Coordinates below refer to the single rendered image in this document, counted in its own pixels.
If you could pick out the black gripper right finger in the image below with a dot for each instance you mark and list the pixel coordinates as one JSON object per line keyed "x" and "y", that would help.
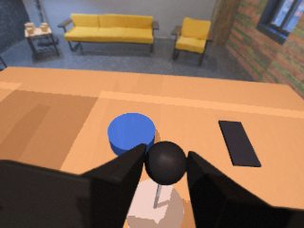
{"x": 219, "y": 202}

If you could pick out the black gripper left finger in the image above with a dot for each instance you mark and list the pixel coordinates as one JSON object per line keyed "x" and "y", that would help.
{"x": 99, "y": 198}

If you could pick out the blue cylinder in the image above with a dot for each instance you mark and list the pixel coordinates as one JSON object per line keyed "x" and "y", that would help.
{"x": 128, "y": 130}

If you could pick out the dark grey flat rectangular slab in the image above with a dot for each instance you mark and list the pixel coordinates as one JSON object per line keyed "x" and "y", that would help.
{"x": 240, "y": 149}

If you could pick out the glass french press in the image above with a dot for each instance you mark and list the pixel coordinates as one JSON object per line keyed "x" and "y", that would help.
{"x": 156, "y": 203}

